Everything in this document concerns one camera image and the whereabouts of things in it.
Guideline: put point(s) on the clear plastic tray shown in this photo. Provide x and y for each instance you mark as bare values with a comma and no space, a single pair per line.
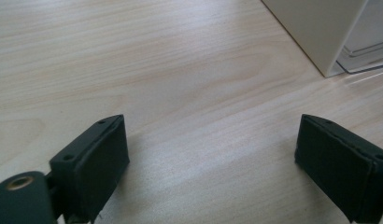
364,59

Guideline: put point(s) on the white cabinet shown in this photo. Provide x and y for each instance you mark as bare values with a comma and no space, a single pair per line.
323,28

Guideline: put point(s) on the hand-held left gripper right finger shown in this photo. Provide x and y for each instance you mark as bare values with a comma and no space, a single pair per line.
339,165

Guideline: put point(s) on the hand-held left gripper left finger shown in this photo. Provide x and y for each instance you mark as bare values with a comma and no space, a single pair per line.
93,161

